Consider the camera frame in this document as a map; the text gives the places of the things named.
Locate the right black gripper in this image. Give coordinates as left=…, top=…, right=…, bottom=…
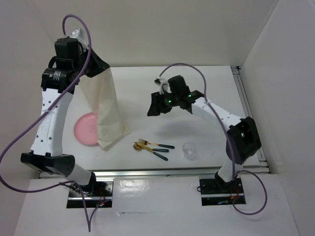
left=147, top=90, right=180, bottom=116

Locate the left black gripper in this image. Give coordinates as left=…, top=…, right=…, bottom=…
left=73, top=44, right=109, bottom=78

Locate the cream cloth placemat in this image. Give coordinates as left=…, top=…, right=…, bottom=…
left=79, top=68, right=130, bottom=150

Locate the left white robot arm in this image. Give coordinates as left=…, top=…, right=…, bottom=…
left=21, top=36, right=109, bottom=196

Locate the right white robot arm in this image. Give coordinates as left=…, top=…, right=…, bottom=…
left=147, top=76, right=261, bottom=193

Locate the clear drinking glass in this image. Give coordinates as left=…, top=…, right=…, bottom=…
left=182, top=143, right=197, bottom=161

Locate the pink plate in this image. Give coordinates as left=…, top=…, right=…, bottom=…
left=73, top=112, right=98, bottom=146

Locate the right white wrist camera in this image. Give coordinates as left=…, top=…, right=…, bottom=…
left=154, top=76, right=169, bottom=94

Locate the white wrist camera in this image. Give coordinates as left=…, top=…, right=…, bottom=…
left=154, top=76, right=169, bottom=94
left=69, top=28, right=88, bottom=52

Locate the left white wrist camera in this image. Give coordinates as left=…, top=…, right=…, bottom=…
left=69, top=28, right=88, bottom=52

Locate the gold fork green handle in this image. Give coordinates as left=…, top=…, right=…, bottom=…
left=138, top=139, right=175, bottom=149

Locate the gold knife green handle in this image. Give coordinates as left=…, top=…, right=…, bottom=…
left=134, top=142, right=168, bottom=161

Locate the gold spoon green handle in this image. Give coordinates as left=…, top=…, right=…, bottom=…
left=133, top=144, right=169, bottom=152

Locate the front aluminium rail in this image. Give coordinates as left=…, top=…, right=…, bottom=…
left=38, top=167, right=271, bottom=178

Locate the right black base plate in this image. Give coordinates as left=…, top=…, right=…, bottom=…
left=196, top=178, right=246, bottom=206

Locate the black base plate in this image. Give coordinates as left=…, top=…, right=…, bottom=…
left=66, top=180, right=113, bottom=209
left=196, top=178, right=246, bottom=206

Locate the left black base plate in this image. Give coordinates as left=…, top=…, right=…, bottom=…
left=66, top=180, right=113, bottom=209

